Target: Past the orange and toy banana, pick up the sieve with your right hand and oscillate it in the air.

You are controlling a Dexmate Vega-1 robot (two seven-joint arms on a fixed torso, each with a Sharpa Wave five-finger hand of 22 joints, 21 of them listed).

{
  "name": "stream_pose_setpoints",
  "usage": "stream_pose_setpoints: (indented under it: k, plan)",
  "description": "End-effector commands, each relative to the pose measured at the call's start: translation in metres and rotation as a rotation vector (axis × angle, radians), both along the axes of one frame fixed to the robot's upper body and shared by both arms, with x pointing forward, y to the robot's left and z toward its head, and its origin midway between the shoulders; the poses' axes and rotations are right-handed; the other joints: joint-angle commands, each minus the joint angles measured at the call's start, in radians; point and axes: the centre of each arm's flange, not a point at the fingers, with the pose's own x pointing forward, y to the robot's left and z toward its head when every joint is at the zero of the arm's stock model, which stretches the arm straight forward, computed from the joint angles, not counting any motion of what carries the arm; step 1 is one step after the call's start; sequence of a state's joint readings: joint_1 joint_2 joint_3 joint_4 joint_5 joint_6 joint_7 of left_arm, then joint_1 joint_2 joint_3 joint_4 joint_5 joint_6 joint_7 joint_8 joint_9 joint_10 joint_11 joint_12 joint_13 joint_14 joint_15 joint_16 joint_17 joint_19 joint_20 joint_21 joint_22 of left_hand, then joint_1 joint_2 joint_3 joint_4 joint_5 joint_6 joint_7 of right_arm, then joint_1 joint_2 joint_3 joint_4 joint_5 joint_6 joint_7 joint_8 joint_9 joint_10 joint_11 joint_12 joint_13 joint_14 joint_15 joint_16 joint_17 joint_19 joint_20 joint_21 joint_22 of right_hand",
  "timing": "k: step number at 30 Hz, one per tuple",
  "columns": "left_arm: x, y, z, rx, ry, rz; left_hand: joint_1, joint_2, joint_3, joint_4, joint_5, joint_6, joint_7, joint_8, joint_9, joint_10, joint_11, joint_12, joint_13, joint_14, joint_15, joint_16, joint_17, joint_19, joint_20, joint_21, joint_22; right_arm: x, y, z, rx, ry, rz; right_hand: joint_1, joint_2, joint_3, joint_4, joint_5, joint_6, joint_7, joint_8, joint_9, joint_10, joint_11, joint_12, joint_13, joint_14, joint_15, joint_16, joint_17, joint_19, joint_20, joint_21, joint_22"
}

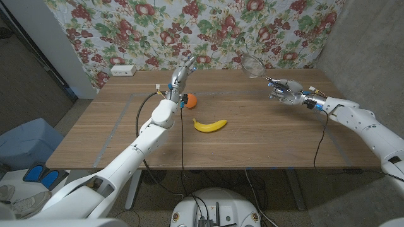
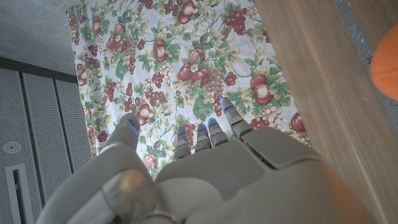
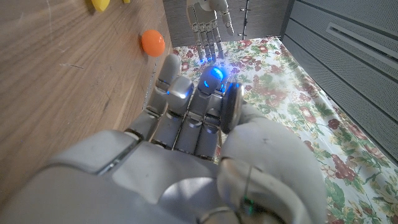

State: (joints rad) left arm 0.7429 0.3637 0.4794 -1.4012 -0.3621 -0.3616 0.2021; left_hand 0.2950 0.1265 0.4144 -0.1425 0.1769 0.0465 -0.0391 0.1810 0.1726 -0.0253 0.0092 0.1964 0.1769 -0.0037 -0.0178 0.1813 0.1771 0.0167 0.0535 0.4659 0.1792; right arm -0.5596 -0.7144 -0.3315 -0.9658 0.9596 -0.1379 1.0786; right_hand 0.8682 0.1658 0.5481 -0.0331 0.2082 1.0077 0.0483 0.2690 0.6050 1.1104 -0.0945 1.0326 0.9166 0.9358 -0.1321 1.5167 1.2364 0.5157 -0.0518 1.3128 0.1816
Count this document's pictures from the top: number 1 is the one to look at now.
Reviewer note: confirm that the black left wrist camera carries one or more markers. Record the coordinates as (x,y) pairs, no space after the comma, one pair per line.
(184,100)

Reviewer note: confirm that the white table leg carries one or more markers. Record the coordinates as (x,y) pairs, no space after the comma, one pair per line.
(134,192)
(295,189)

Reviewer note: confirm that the white sneaker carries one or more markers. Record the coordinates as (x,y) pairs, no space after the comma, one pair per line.
(30,203)
(6,193)

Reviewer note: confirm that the yellow toy banana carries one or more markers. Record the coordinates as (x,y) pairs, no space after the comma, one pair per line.
(208,126)

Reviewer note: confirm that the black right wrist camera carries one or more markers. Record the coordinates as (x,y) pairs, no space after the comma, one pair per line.
(315,105)

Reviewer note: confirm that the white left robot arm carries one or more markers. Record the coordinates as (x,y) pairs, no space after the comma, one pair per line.
(126,164)

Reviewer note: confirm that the white power strip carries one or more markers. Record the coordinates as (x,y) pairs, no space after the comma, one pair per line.
(123,70)

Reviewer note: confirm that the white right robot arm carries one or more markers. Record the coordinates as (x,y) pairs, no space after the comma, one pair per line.
(369,129)

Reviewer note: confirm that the white robot torso base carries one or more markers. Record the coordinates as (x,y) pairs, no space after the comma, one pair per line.
(230,208)

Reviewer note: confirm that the blue foot pedals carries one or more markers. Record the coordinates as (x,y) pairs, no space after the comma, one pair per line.
(41,176)

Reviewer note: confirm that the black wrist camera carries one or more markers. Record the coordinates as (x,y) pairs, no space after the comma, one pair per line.
(184,100)
(315,105)

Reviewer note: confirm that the blue-grey bin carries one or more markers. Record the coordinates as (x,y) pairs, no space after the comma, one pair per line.
(28,142)

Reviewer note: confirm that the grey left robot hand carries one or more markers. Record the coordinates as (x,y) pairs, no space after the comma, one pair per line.
(178,77)

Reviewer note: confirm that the orange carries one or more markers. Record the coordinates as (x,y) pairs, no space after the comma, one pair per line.
(192,101)

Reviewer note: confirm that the floral fruit print backdrop cloth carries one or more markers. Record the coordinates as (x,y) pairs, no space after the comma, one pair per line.
(189,31)

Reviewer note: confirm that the white robot chest edge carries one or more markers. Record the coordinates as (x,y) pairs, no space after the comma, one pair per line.
(63,223)

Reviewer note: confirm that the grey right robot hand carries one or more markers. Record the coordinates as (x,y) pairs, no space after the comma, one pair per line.
(290,93)

